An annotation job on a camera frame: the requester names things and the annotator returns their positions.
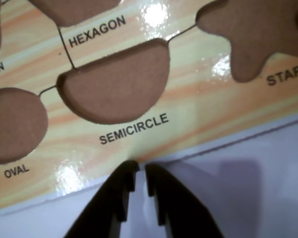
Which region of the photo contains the wooden shapes puzzle board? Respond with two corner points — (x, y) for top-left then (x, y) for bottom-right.
(0, 0), (298, 217)

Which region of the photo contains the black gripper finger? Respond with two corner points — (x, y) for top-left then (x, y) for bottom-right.
(145, 163), (225, 238)
(62, 160), (140, 238)

